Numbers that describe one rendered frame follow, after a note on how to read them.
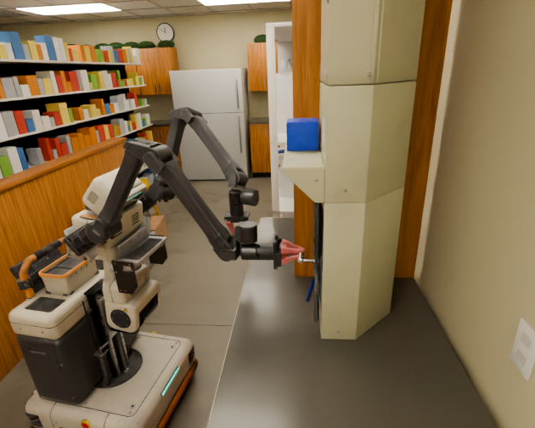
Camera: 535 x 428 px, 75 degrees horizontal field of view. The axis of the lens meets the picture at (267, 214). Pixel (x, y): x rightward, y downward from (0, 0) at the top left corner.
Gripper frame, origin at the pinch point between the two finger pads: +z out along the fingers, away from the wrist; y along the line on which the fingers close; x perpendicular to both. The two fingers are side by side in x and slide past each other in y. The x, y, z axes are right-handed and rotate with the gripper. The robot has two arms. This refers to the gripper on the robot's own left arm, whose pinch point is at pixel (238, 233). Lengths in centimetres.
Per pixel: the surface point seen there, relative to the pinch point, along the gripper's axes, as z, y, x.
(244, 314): 15.9, 6.2, -34.9
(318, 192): -34, 32, -46
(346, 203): -31, 39, -46
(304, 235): -3.3, 28.4, -9.3
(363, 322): 11, 46, -44
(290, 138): -45, 24, -26
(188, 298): 109, -66, 103
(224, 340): 110, -26, 55
